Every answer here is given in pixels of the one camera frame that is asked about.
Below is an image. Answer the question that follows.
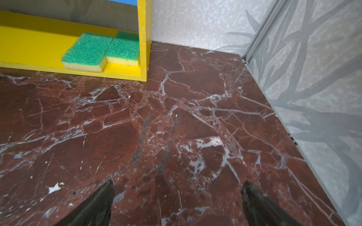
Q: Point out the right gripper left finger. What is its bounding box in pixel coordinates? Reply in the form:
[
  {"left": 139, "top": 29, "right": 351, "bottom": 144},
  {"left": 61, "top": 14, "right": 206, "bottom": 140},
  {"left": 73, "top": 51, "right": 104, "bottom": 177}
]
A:
[{"left": 56, "top": 180, "right": 115, "bottom": 226}]

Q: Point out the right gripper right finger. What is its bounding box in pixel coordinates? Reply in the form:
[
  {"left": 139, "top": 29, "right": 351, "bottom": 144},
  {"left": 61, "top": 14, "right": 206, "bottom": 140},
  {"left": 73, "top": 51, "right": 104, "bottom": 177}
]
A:
[{"left": 240, "top": 181, "right": 301, "bottom": 226}]

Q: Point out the green sponge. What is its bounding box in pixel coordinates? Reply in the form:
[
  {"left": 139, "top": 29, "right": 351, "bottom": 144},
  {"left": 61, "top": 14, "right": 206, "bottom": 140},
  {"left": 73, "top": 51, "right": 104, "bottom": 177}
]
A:
[
  {"left": 61, "top": 33, "right": 114, "bottom": 73},
  {"left": 106, "top": 30, "right": 140, "bottom": 67}
]

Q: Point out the yellow shelf with coloured boards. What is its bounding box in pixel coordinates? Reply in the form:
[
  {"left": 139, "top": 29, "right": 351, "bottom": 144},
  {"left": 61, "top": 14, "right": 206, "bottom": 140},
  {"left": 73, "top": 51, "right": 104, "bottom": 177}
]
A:
[{"left": 1, "top": 1, "right": 153, "bottom": 82}]

